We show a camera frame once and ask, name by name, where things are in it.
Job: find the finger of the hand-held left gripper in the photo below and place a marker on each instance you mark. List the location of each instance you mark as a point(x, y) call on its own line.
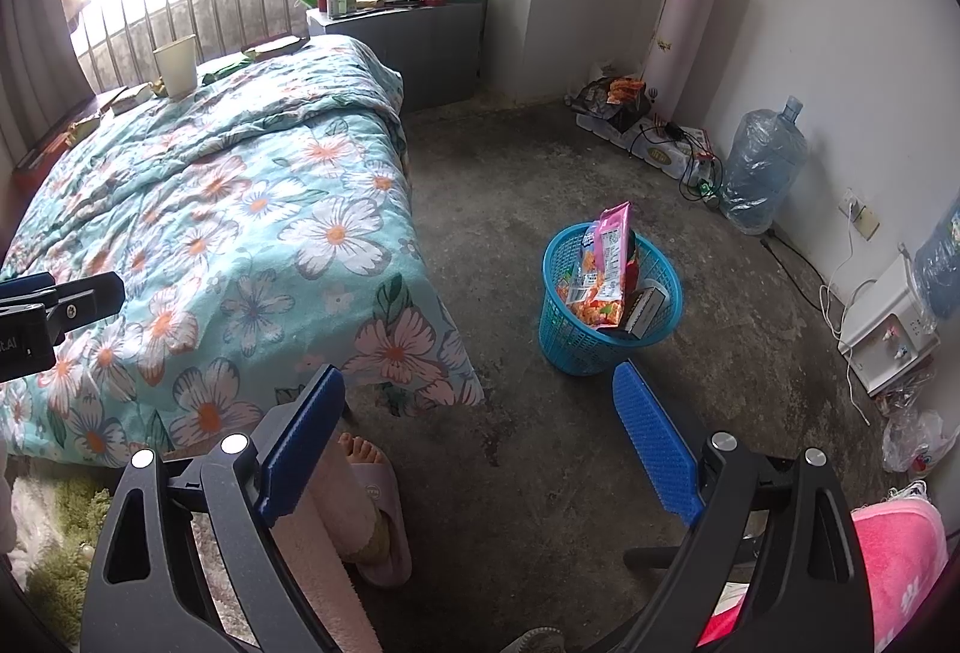
point(86, 306)
point(26, 290)

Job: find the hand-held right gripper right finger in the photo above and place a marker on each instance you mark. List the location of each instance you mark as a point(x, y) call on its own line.
point(660, 443)

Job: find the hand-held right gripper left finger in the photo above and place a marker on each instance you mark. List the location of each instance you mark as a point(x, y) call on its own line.
point(300, 443)

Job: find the blue plastic waste basket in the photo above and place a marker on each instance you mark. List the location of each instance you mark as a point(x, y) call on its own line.
point(577, 345)

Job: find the orange snack packet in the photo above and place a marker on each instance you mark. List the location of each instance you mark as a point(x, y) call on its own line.
point(592, 308)

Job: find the pink snack packet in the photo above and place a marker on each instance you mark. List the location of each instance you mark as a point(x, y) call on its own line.
point(619, 218)

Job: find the lilac slipper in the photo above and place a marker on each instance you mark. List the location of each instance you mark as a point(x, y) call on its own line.
point(386, 495)

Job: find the person's leg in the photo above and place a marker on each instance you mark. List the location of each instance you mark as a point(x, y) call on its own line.
point(330, 548)

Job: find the brown wooden box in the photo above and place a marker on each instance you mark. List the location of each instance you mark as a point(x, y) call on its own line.
point(37, 154)

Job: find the golden crumpled snack packet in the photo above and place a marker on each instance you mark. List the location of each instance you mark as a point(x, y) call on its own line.
point(156, 87)
point(82, 131)

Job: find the floral light blue blanket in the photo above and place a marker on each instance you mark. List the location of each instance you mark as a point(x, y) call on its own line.
point(225, 210)

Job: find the brown biscuit pack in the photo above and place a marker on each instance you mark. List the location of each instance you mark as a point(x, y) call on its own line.
point(126, 99)

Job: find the green shaggy rug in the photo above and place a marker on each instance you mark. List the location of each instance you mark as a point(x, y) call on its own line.
point(67, 548)

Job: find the grey curtain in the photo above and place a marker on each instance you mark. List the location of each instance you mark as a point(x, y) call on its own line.
point(30, 60)

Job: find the grey shoe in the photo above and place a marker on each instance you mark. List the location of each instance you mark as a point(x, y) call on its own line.
point(536, 642)

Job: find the clear plastic bag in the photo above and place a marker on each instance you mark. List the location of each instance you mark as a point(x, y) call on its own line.
point(911, 439)

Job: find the white paper cup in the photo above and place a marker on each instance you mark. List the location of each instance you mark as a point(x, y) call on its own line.
point(176, 68)

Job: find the white water dispenser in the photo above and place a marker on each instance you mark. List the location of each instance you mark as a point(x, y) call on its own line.
point(885, 323)

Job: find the pink towel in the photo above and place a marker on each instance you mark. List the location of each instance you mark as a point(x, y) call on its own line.
point(892, 570)

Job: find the small green snack packet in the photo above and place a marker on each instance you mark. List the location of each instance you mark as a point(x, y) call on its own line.
point(225, 71)

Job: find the large clear water jug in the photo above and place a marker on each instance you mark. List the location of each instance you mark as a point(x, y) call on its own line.
point(761, 173)

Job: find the brown green-edged snack pack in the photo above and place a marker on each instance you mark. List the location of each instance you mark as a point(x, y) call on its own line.
point(276, 48)

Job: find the blue water bottle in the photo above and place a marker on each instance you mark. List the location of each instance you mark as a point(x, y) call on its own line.
point(941, 263)

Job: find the black snack bag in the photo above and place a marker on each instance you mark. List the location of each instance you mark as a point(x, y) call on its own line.
point(607, 105)

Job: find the small green box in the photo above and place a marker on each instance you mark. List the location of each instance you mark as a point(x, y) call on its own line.
point(346, 5)

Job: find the grey cabinet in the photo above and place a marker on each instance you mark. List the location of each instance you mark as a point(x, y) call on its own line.
point(427, 53)

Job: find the patterned wallpaper roll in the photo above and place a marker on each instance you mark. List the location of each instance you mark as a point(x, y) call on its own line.
point(686, 23)

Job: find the wall socket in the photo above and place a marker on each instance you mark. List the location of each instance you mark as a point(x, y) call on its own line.
point(866, 222)

